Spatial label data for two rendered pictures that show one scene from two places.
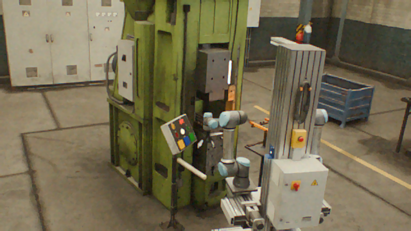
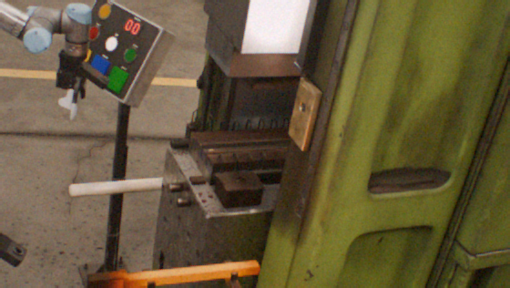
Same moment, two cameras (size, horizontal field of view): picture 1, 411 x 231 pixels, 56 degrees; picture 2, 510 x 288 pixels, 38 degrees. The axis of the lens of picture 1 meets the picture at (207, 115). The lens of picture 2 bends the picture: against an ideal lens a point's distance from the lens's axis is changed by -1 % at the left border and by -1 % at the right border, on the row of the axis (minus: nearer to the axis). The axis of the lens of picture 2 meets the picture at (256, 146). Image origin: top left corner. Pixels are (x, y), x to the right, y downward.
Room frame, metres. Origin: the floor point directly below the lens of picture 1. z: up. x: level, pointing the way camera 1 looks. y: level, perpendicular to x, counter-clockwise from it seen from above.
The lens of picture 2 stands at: (4.29, -1.99, 2.14)
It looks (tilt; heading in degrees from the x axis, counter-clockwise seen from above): 29 degrees down; 101
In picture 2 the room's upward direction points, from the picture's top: 12 degrees clockwise
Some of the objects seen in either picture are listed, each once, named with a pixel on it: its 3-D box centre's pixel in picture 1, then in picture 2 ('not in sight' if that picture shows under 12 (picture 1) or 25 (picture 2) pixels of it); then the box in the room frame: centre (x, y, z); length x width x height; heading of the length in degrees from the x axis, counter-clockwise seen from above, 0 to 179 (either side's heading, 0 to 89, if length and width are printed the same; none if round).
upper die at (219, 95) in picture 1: (203, 90); (284, 46); (3.92, 0.05, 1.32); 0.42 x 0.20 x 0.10; 40
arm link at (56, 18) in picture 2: (213, 122); (44, 22); (3.20, -0.06, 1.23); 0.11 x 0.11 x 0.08; 22
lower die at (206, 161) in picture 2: (202, 122); (262, 151); (3.92, 0.05, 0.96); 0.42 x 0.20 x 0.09; 40
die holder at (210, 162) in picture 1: (204, 143); (257, 229); (3.97, 0.01, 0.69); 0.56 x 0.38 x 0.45; 40
